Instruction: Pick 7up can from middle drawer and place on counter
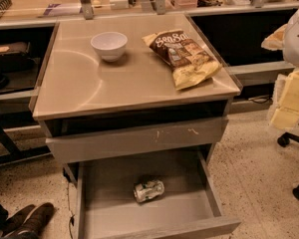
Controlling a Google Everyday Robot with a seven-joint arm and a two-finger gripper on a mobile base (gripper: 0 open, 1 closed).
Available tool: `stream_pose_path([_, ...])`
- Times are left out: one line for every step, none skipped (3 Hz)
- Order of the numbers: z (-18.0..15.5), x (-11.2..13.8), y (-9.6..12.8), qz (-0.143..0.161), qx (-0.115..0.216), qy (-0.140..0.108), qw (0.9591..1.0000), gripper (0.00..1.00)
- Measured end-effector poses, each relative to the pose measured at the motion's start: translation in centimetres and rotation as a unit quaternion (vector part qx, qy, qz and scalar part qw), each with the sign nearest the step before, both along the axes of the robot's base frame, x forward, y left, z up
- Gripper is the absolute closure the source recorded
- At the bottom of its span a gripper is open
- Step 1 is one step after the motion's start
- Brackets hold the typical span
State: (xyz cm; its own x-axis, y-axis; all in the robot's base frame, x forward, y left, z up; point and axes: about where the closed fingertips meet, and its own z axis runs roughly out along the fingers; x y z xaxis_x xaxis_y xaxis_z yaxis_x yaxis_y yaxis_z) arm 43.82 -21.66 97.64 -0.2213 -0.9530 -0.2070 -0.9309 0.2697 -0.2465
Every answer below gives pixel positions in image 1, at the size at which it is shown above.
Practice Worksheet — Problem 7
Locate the dark brown shoe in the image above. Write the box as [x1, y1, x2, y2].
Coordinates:
[1, 204, 35, 236]
[9, 202, 55, 239]

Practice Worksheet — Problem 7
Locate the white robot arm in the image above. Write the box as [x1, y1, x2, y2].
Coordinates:
[261, 9, 299, 129]

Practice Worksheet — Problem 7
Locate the grey drawer cabinet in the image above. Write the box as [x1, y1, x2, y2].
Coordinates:
[28, 12, 244, 239]

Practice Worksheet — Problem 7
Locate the dark brown right shoe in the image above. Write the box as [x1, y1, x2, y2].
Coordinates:
[9, 202, 55, 239]

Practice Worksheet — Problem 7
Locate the black metal stand leg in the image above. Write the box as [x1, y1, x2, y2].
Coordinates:
[0, 112, 50, 166]

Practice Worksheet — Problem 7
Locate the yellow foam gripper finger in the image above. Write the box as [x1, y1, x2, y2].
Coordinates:
[261, 24, 287, 51]
[270, 68, 299, 129]

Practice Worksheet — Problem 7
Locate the white ceramic bowl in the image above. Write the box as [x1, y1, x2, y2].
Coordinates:
[91, 32, 128, 62]

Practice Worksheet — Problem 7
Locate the brown yellow chip bag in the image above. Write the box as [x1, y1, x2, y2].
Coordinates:
[143, 29, 222, 90]

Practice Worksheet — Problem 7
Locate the open middle drawer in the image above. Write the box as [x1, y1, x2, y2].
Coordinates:
[74, 149, 240, 239]

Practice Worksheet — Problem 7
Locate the closed top drawer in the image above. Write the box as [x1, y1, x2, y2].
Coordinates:
[46, 117, 228, 163]

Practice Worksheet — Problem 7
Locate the silver green 7up can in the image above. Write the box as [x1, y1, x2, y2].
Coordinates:
[134, 180, 164, 203]

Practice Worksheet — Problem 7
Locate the dark brown left shoe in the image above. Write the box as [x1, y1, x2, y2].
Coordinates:
[1, 204, 35, 236]

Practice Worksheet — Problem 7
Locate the black office chair base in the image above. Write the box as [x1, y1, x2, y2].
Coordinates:
[277, 115, 299, 201]

